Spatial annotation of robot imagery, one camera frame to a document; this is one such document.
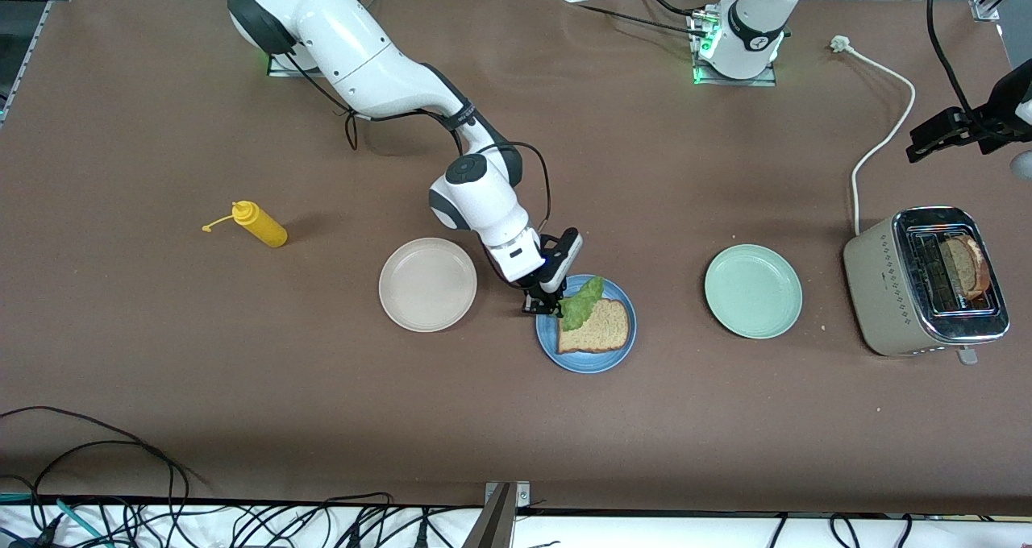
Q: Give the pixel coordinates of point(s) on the green round plate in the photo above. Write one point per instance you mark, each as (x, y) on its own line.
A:
(753, 291)

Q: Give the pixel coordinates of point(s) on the white round plate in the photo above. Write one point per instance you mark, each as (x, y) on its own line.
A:
(427, 284)

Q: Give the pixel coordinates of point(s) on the blue round plate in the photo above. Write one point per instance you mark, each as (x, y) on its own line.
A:
(586, 363)

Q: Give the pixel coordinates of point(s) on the green lettuce leaf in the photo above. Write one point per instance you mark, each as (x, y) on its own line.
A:
(582, 305)

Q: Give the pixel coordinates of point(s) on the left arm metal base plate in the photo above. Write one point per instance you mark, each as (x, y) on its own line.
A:
(734, 82)

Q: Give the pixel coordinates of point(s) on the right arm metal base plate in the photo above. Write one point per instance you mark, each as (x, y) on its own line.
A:
(282, 71)

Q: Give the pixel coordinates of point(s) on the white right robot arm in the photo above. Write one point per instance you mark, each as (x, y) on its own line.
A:
(363, 56)

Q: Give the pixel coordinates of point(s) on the brown bread slice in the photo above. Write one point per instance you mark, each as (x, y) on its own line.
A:
(963, 270)
(601, 330)

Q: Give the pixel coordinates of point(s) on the beige chrome toaster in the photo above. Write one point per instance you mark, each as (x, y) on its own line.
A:
(883, 290)

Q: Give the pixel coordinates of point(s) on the yellow squeeze bottle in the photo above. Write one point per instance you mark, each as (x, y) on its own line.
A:
(262, 226)

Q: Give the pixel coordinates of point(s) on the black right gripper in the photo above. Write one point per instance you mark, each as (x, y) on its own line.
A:
(538, 288)

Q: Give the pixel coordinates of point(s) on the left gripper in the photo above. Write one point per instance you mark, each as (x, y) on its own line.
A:
(982, 120)

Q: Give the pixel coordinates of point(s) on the metal table bracket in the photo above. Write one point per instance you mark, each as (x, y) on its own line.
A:
(504, 516)

